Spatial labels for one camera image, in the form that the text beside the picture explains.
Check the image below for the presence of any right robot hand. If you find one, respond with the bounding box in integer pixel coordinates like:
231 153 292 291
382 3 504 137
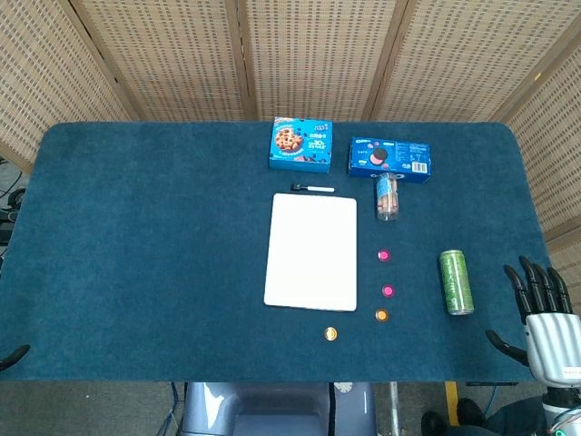
485 255 581 387

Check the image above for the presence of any blue cable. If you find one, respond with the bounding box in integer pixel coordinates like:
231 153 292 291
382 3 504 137
166 382 188 436

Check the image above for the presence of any metal table leg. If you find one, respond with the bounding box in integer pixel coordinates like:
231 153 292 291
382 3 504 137
389 381 401 436

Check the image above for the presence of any light blue cookie box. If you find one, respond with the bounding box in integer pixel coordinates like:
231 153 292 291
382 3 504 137
268 116 334 175

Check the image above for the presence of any green drink can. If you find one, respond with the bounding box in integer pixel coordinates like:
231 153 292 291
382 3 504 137
438 248 476 317

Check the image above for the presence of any white magnetic whiteboard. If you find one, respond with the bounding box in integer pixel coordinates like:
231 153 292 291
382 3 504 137
263 193 359 313

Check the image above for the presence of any person in dark clothes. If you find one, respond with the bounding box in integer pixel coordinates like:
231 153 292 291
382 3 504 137
420 397 548 436

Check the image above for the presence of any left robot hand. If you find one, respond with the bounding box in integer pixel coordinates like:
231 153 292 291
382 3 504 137
0 343 32 372

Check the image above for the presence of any blue table cloth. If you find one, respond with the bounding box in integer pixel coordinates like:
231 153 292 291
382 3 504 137
0 121 578 383

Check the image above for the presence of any blue-grey robot torso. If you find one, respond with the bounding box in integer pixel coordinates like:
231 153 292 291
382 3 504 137
181 381 378 436

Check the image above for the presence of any dark blue Oreo box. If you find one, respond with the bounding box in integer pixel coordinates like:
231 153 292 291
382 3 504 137
347 135 432 184

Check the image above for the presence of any black equipment with cables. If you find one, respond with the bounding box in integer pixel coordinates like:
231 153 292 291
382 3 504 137
0 156 29 249

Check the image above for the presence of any clear jar of wafer sticks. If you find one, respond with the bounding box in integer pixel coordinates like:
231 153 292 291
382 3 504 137
373 172 401 223

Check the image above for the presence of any yellow post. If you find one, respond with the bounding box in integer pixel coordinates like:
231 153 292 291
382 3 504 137
444 381 459 427

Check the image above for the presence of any woven folding screen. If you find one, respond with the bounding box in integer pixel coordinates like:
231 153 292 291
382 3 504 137
0 0 581 319

